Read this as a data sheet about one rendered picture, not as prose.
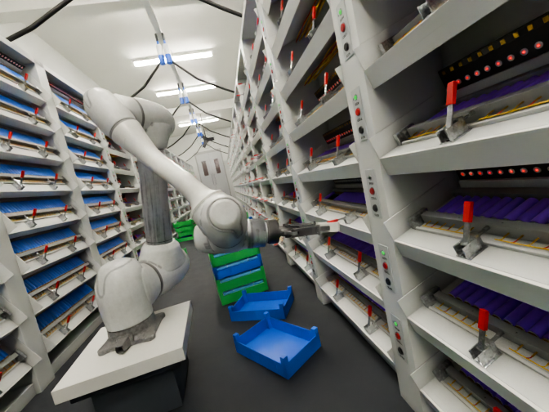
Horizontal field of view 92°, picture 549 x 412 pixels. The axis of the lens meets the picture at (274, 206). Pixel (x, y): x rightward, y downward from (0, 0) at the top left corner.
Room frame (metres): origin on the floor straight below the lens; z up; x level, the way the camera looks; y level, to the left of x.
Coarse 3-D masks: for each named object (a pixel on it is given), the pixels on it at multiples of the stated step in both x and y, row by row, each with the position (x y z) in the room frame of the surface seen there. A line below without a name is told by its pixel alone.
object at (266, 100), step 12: (252, 84) 1.99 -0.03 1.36; (264, 96) 2.00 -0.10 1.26; (264, 108) 2.00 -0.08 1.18; (264, 132) 1.99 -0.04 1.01; (276, 132) 2.00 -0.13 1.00; (264, 144) 1.99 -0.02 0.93; (276, 156) 2.00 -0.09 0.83; (276, 192) 1.99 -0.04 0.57; (276, 204) 2.02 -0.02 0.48; (288, 216) 2.00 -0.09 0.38; (288, 240) 1.99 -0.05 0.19
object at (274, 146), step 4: (280, 128) 1.39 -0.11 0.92; (272, 136) 1.81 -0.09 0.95; (280, 136) 2.01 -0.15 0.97; (276, 140) 2.00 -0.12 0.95; (280, 140) 1.54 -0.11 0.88; (268, 144) 1.99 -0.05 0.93; (272, 144) 1.80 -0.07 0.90; (276, 144) 1.90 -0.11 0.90; (280, 144) 1.51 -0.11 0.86; (284, 144) 1.44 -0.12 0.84; (264, 148) 1.98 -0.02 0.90; (268, 148) 1.99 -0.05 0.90; (272, 148) 1.73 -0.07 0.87; (276, 148) 1.64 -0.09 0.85; (280, 148) 1.56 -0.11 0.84; (268, 152) 1.91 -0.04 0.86; (272, 152) 1.80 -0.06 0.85; (276, 152) 1.70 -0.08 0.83; (268, 156) 1.98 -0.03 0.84
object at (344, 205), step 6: (324, 204) 1.18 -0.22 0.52; (330, 204) 1.13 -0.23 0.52; (336, 204) 1.06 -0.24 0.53; (342, 204) 0.99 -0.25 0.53; (348, 204) 0.95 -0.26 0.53; (354, 204) 0.91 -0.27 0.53; (360, 204) 0.88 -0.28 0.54; (342, 210) 0.98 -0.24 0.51; (348, 210) 0.93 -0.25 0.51; (354, 210) 0.92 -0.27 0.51; (360, 210) 0.86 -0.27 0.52; (366, 210) 0.82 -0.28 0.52
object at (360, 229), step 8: (336, 184) 1.28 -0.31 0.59; (344, 184) 1.19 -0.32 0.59; (352, 184) 1.11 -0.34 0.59; (360, 184) 1.04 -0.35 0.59; (320, 192) 1.31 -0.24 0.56; (328, 192) 1.32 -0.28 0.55; (312, 200) 1.30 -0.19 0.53; (304, 208) 1.29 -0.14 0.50; (312, 208) 1.28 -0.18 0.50; (312, 216) 1.19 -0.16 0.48; (320, 216) 1.10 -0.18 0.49; (328, 216) 1.04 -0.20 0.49; (336, 216) 0.99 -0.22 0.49; (344, 216) 0.94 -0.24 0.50; (344, 224) 0.87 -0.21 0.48; (352, 224) 0.83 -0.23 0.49; (360, 224) 0.79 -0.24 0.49; (368, 224) 0.70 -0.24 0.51; (344, 232) 0.91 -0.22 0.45; (352, 232) 0.83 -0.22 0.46; (360, 232) 0.76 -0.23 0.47; (368, 232) 0.71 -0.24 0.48; (368, 240) 0.74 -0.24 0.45
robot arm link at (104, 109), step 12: (84, 96) 0.89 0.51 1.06; (96, 96) 0.87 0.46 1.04; (108, 96) 0.88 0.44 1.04; (120, 96) 0.92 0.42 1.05; (96, 108) 0.85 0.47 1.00; (108, 108) 0.85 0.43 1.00; (120, 108) 0.87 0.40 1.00; (132, 108) 0.92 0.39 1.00; (96, 120) 0.86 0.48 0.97; (108, 120) 0.84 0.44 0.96; (120, 120) 0.85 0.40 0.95; (108, 132) 0.85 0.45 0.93
